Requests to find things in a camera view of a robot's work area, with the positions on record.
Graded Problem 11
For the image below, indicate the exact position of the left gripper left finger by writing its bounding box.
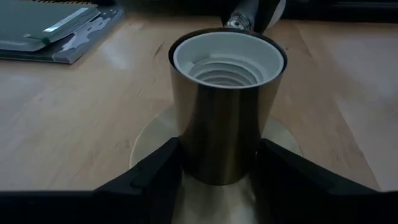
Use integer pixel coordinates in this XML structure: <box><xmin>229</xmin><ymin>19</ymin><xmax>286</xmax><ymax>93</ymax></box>
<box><xmin>0</xmin><ymin>137</ymin><xmax>183</xmax><ymax>224</ymax></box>

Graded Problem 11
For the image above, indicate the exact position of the metal lamp socket stand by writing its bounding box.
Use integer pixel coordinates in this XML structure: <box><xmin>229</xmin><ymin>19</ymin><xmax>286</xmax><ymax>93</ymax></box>
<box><xmin>129</xmin><ymin>27</ymin><xmax>304</xmax><ymax>224</ymax></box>

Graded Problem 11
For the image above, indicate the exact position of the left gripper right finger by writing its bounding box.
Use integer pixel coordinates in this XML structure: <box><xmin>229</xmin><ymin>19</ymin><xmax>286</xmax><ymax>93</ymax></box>
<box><xmin>251</xmin><ymin>138</ymin><xmax>398</xmax><ymax>224</ymax></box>

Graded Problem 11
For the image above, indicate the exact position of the white lightbulb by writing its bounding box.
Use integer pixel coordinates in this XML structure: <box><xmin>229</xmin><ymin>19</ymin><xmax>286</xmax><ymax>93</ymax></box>
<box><xmin>224</xmin><ymin>0</ymin><xmax>287</xmax><ymax>32</ymax></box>

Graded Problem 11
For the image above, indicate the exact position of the black aluminium table frame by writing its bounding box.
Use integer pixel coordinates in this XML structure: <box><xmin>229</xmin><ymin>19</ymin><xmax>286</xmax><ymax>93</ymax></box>
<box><xmin>93</xmin><ymin>0</ymin><xmax>398</xmax><ymax>23</ymax></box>

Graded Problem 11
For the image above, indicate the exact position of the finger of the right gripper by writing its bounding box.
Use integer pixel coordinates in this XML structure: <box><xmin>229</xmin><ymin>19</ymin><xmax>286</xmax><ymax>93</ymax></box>
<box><xmin>253</xmin><ymin>0</ymin><xmax>282</xmax><ymax>34</ymax></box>
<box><xmin>218</xmin><ymin>0</ymin><xmax>242</xmax><ymax>27</ymax></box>

